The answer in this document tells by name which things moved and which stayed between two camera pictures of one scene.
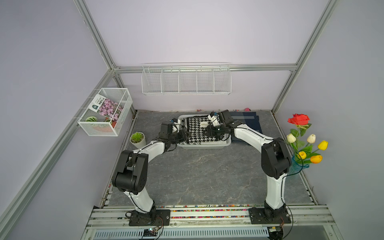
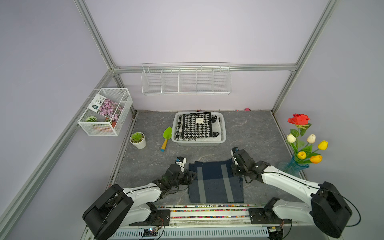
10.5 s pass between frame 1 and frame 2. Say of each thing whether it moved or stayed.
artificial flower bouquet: stayed
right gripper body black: moved
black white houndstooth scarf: moved
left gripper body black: moved
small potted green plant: stayed
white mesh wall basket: stayed
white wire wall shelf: stayed
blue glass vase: stayed
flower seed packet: stayed
